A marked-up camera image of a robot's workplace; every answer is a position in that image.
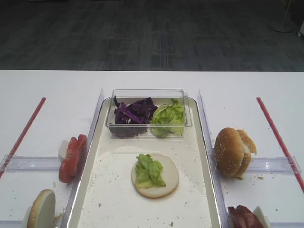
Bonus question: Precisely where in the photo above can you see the tomato slice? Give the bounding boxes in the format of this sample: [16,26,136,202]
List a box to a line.
[69,134,87,176]
[59,137,79,183]

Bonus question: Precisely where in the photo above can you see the green lettuce pile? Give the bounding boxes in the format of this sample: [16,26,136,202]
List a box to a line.
[151,99,185,138]

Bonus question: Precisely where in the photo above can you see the lettuce leaf on bun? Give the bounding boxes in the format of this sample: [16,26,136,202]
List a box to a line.
[135,154,166,188]

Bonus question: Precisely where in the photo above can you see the white left tomato stand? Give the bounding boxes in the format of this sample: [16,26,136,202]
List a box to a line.
[58,140,69,162]

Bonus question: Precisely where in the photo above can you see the red meat slices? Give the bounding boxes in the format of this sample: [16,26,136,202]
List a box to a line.
[228,205,264,228]

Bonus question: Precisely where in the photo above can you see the clear plastic food container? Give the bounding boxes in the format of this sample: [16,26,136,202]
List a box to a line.
[105,89,192,138]

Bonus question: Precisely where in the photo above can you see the shredded purple cabbage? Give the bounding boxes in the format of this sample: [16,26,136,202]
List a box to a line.
[110,96,158,138]

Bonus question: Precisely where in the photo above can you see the bottom bun slice on tray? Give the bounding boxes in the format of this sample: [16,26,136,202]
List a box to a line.
[131,153,179,199]

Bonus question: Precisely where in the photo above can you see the silver metal tray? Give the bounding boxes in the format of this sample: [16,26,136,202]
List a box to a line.
[62,98,221,228]

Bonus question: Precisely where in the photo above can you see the sesame bun front right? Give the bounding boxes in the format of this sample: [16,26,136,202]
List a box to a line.
[214,127,245,177]

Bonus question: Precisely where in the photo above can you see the sesame bun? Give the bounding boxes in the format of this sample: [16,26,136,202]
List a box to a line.
[233,129,257,179]
[214,127,245,177]

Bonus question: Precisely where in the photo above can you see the sesame bun rear right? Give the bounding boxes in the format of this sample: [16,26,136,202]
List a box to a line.
[233,129,257,179]

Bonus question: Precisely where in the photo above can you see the right clear long divider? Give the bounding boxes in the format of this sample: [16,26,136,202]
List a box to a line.
[197,90,230,228]

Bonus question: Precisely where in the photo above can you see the clear long divider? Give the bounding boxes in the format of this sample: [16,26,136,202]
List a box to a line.
[58,89,105,228]
[197,90,230,228]

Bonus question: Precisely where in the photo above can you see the right clear cross divider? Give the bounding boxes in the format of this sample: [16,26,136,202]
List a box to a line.
[246,157,302,174]

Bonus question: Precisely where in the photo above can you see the clear cross divider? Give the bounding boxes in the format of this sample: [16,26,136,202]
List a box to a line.
[0,155,61,171]
[246,157,302,174]

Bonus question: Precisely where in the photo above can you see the left clear long divider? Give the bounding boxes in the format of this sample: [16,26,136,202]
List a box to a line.
[58,89,105,228]

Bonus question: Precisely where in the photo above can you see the white lower right stand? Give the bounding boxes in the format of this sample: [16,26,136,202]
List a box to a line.
[253,206,271,228]

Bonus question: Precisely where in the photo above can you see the left red tape strip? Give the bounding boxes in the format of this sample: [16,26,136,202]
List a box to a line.
[0,97,47,177]

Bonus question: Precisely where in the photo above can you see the red tape strip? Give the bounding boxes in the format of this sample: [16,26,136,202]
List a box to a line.
[256,97,304,191]
[0,97,47,177]

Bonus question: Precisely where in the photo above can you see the bun half lower left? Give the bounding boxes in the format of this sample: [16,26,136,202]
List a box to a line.
[27,189,56,228]

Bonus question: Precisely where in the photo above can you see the left clear cross divider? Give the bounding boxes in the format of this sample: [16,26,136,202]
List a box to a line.
[0,155,61,171]

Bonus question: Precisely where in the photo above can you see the right red tape strip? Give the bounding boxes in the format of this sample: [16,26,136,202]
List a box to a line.
[256,97,304,191]

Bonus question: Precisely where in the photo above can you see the white lower left stand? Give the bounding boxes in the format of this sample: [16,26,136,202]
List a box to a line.
[21,206,32,228]

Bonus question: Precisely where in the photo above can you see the white floor stand base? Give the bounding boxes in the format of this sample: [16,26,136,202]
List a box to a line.
[268,0,294,33]

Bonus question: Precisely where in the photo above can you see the white caster wheel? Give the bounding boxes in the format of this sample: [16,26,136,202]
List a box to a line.
[297,32,304,37]

